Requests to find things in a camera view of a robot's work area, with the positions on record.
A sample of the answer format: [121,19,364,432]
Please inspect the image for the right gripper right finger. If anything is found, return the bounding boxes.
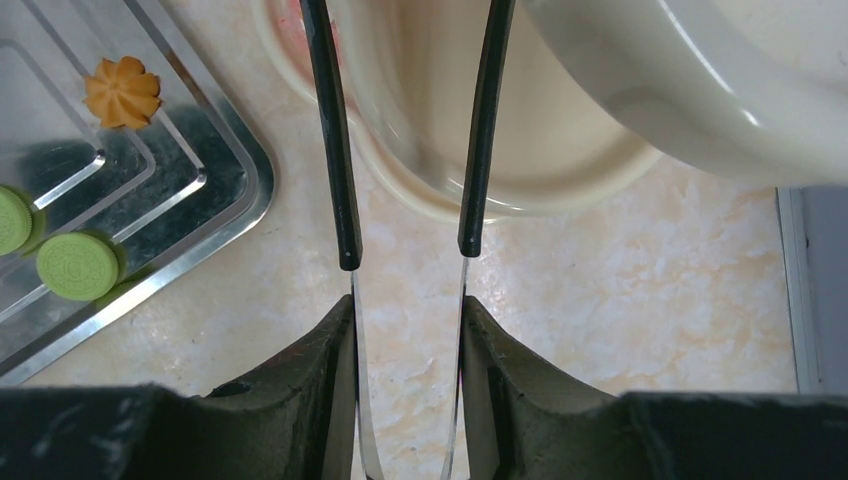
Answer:
[460,296,847,479]

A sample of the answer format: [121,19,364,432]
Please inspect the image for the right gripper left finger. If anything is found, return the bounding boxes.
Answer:
[1,295,355,479]

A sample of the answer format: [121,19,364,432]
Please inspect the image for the stainless steel tray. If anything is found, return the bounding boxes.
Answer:
[1,1,274,386]

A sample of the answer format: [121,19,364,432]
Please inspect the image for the black-tipped metal tongs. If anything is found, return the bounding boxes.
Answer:
[300,1,515,479]

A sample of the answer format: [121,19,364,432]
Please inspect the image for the green macaron lower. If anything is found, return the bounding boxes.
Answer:
[36,232,121,301]

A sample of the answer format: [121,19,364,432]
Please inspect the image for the green macaron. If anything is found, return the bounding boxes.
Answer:
[36,232,121,301]
[1,186,33,255]

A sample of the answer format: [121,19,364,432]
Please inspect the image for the cream three-tier dessert stand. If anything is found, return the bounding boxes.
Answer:
[250,0,848,225]

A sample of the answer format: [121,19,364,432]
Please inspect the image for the green macaron upper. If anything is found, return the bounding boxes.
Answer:
[1,186,33,255]

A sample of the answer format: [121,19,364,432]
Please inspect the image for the orange flower cookie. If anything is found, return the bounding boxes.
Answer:
[83,56,162,130]

